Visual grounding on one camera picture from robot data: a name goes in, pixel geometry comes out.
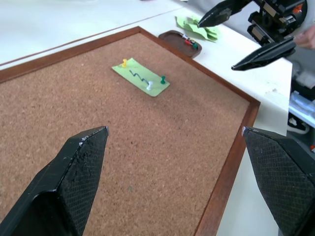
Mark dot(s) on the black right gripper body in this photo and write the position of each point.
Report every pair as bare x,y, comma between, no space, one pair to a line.
273,17

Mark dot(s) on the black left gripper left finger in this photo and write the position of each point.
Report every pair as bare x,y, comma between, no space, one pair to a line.
61,186

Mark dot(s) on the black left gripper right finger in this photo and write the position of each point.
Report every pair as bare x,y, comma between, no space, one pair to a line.
285,177

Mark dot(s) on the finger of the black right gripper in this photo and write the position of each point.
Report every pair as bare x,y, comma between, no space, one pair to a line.
268,52
221,13

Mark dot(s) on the yellow push pin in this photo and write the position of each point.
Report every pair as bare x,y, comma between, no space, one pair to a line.
124,63

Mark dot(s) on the green paper note with scribble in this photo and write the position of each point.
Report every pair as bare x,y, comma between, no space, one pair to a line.
126,69

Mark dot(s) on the person's bare hand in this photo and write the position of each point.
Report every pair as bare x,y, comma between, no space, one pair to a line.
307,39

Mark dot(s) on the crumpled light green paper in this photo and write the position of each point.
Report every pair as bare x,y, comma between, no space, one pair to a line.
189,27
213,34

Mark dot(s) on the white plug adapter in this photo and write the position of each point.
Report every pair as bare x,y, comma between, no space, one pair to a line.
296,124

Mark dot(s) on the dark brown wooden tray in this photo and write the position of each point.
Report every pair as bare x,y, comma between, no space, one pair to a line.
172,40

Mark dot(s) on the cork board with wooden frame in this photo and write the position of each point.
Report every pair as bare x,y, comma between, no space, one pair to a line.
147,147

